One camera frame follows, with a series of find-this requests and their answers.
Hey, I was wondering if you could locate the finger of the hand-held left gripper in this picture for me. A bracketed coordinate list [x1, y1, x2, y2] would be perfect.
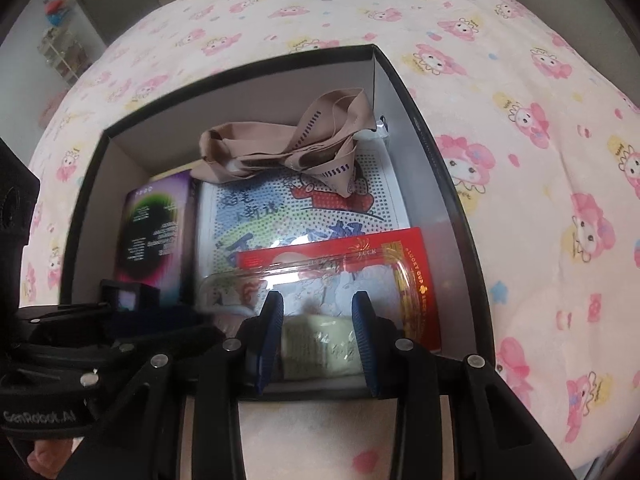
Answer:
[17, 303, 211, 333]
[30, 324, 227, 366]

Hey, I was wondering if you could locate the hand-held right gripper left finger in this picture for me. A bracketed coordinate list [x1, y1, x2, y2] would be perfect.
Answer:
[50, 290, 286, 480]

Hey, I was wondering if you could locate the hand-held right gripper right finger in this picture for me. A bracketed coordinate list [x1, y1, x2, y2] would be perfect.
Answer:
[350, 290, 581, 480]

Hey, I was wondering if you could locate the black display frame case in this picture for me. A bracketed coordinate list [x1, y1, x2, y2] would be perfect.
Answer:
[99, 280, 162, 313]

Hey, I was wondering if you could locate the pale printed packet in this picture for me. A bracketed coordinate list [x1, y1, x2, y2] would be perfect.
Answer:
[277, 312, 366, 383]

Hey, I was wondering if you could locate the black box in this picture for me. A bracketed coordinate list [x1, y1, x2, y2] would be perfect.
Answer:
[59, 44, 498, 403]

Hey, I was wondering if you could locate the beige pink cloth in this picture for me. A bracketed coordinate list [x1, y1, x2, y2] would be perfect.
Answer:
[199, 87, 377, 198]

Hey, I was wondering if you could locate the person's left hand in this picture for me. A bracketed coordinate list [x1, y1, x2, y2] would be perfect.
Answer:
[34, 439, 69, 479]

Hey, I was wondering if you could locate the red packet with clear blister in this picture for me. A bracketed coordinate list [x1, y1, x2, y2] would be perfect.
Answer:
[197, 226, 443, 353]

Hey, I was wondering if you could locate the purple box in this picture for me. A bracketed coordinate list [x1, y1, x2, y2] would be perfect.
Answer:
[111, 170, 201, 306]

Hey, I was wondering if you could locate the dotted picture sheet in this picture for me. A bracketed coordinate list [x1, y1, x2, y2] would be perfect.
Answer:
[194, 135, 416, 311]

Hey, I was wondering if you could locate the white shelf with jars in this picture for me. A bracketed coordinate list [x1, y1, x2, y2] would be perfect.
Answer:
[37, 25, 103, 86]

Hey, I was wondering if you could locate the pink printed blanket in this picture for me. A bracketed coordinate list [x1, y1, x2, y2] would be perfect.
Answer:
[20, 0, 640, 466]

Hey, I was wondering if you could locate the red and blue toy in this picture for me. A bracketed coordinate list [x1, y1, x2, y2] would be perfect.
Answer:
[44, 0, 73, 27]

